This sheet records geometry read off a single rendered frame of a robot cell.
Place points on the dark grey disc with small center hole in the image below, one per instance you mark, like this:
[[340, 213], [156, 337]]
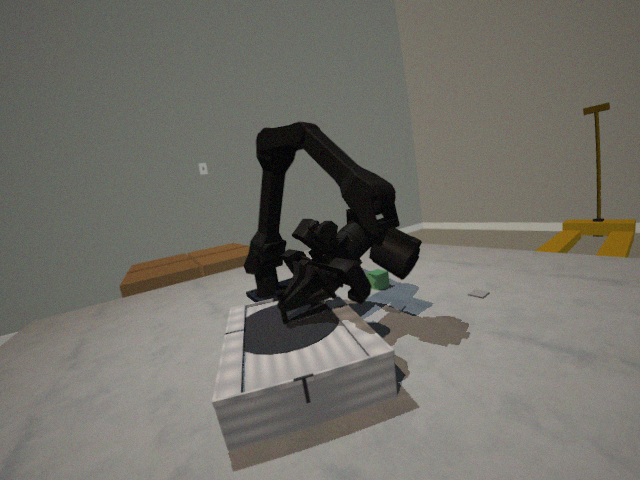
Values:
[[265, 333]]

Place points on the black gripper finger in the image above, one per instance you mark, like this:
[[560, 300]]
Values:
[[298, 276], [314, 288]]

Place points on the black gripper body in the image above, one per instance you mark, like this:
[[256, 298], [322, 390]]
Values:
[[345, 268]]

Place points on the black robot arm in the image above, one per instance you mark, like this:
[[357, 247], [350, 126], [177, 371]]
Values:
[[366, 194]]

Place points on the green cube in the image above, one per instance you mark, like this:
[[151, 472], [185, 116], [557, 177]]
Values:
[[378, 278]]

